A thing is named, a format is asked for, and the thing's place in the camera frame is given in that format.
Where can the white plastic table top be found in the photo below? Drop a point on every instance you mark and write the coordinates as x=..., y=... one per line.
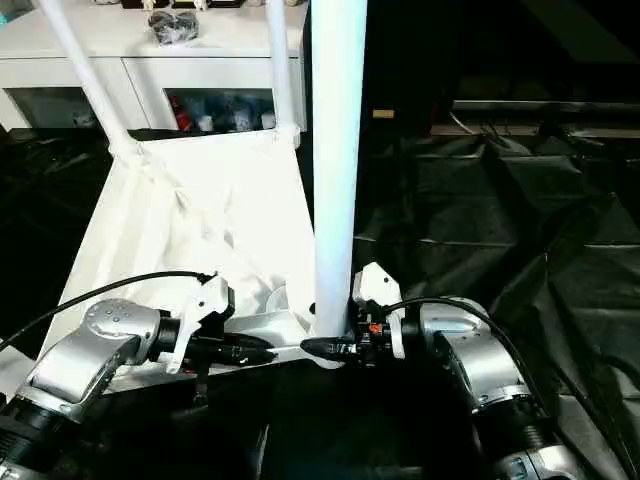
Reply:
x=175, y=225

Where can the white plastic table leg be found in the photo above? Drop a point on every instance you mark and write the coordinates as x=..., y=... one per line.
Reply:
x=85, y=75
x=337, y=150
x=282, y=70
x=10, y=360

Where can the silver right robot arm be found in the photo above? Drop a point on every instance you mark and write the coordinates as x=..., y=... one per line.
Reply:
x=485, y=365

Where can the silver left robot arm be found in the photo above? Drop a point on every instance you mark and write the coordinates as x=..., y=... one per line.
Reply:
x=100, y=340

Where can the black plastic mat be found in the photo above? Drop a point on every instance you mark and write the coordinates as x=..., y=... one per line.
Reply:
x=500, y=225

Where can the black fabric case gold label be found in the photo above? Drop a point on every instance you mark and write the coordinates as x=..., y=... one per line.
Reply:
x=384, y=113

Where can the white cabinet with glass doors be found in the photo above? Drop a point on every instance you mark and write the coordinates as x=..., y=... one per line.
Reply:
x=150, y=55

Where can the clear bag of black parts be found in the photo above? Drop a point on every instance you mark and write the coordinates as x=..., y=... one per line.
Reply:
x=175, y=27

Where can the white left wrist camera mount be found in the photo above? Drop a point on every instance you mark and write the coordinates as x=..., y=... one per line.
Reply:
x=205, y=300

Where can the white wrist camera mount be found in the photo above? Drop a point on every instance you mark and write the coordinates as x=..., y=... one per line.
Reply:
x=377, y=287
x=205, y=300

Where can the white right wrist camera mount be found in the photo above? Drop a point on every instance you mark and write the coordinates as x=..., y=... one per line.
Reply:
x=377, y=287

